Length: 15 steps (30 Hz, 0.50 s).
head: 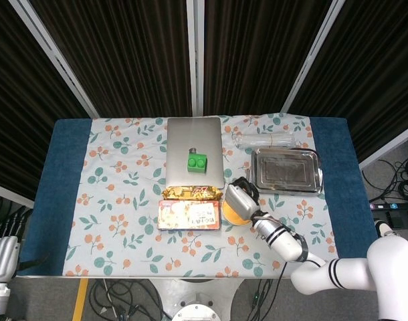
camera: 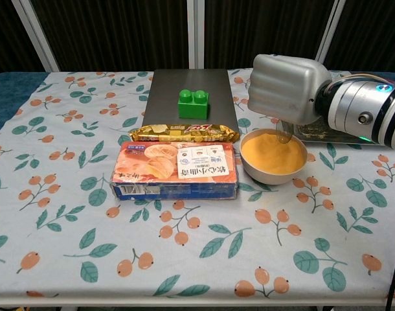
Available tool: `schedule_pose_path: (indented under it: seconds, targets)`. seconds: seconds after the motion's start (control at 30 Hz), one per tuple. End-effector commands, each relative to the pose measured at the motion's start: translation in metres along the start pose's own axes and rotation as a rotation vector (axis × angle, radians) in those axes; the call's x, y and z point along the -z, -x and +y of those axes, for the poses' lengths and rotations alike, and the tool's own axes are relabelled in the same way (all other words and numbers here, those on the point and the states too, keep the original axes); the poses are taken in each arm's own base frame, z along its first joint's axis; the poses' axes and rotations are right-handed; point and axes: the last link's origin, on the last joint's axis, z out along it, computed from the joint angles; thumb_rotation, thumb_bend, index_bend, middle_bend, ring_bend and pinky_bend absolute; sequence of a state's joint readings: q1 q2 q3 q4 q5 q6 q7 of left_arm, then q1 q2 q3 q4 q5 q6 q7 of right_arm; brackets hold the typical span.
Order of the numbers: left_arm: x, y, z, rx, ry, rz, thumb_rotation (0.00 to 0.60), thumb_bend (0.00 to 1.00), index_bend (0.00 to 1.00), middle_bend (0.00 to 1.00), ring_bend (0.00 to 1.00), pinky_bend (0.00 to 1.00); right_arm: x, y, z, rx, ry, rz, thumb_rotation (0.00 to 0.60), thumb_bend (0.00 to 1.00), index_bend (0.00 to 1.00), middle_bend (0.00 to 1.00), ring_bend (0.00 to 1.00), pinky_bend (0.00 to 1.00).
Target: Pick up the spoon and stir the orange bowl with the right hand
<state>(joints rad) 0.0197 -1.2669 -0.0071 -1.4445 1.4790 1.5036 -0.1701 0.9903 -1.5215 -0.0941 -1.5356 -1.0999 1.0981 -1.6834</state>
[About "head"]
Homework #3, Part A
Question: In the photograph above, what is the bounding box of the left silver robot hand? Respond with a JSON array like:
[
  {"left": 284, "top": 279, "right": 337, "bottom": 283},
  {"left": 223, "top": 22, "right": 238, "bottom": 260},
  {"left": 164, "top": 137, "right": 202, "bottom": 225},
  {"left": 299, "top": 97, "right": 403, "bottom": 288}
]
[{"left": 0, "top": 207, "right": 50, "bottom": 281}]

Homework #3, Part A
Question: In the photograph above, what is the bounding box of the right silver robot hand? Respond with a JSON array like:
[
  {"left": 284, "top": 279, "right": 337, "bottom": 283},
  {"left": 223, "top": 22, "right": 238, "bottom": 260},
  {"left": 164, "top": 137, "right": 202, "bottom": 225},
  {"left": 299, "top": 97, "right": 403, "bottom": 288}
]
[{"left": 225, "top": 177, "right": 262, "bottom": 221}]

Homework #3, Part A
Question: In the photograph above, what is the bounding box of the round white robot base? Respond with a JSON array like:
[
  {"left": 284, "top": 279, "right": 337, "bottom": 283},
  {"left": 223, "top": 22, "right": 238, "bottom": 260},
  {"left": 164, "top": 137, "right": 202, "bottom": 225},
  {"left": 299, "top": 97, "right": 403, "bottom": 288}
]
[{"left": 173, "top": 302, "right": 227, "bottom": 321}]

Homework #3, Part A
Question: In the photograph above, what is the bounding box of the orange paper bowl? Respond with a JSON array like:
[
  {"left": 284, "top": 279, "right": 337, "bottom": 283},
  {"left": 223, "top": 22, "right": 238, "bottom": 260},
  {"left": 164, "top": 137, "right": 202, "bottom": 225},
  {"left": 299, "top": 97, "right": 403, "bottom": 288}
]
[{"left": 221, "top": 195, "right": 260, "bottom": 227}]

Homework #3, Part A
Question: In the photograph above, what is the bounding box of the gold snack packet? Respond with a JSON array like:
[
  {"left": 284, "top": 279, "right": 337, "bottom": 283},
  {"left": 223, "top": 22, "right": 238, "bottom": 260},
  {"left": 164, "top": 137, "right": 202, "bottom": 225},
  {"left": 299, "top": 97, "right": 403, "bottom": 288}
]
[{"left": 161, "top": 185, "right": 223, "bottom": 202}]

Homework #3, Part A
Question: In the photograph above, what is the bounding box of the stainless steel tray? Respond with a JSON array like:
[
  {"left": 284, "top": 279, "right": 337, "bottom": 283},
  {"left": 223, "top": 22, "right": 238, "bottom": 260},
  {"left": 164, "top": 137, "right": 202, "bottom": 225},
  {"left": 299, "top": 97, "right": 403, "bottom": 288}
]
[{"left": 250, "top": 148, "right": 324, "bottom": 195}]

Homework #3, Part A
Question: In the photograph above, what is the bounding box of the pink biscuit box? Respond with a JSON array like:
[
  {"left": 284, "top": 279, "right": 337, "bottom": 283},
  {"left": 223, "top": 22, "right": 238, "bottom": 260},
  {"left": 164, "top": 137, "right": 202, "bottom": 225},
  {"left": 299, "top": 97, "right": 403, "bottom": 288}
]
[{"left": 157, "top": 199, "right": 222, "bottom": 231}]

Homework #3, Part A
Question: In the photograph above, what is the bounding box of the green toy building block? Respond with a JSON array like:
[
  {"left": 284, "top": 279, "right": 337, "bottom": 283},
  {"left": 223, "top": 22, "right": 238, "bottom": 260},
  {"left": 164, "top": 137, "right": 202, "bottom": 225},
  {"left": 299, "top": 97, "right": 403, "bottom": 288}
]
[{"left": 187, "top": 152, "right": 208, "bottom": 174}]

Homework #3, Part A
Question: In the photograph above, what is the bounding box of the silver closed laptop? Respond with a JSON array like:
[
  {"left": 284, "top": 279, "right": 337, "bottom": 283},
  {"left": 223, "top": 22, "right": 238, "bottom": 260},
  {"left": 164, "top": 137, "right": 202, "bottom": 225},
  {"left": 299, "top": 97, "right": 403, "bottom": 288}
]
[{"left": 166, "top": 116, "right": 225, "bottom": 189}]

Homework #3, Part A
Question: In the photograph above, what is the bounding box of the yellow floor tape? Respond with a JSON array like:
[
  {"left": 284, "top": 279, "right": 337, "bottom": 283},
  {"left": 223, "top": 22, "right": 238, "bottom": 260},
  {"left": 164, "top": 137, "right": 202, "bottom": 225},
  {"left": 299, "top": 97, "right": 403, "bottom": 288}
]
[{"left": 72, "top": 278, "right": 90, "bottom": 321}]

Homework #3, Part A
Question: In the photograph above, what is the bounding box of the blue table mat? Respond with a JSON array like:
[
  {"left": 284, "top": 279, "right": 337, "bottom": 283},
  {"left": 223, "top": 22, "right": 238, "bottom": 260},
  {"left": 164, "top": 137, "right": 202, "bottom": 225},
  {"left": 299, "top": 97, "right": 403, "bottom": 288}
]
[{"left": 16, "top": 117, "right": 385, "bottom": 277}]

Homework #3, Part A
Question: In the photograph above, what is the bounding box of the floral printed tablecloth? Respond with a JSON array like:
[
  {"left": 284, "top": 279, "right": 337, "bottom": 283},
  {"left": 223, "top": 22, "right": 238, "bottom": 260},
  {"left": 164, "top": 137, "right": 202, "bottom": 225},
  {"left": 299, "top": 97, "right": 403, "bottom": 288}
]
[{"left": 62, "top": 113, "right": 342, "bottom": 278}]

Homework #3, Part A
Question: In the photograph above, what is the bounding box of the dark ribbed curtain panel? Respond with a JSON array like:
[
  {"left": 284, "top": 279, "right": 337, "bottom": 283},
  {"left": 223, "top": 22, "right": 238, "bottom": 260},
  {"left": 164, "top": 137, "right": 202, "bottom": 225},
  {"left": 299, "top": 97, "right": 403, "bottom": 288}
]
[
  {"left": 29, "top": 0, "right": 193, "bottom": 118},
  {"left": 288, "top": 0, "right": 408, "bottom": 164},
  {"left": 0, "top": 0, "right": 92, "bottom": 201},
  {"left": 203, "top": 0, "right": 332, "bottom": 114}
]

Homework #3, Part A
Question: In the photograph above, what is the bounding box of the white black sneaker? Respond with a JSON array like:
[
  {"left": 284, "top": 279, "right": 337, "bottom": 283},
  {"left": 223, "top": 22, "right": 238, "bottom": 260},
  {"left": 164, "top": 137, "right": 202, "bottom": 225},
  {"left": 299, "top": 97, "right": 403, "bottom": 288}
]
[{"left": 373, "top": 219, "right": 396, "bottom": 239}]

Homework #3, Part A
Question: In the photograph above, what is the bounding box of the black floor cable bundle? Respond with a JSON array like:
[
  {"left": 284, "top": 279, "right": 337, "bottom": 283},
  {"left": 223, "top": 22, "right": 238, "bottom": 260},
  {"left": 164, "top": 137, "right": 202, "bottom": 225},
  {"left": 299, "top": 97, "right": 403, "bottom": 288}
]
[
  {"left": 361, "top": 157, "right": 408, "bottom": 203},
  {"left": 249, "top": 278, "right": 275, "bottom": 321},
  {"left": 88, "top": 278, "right": 174, "bottom": 321}
]

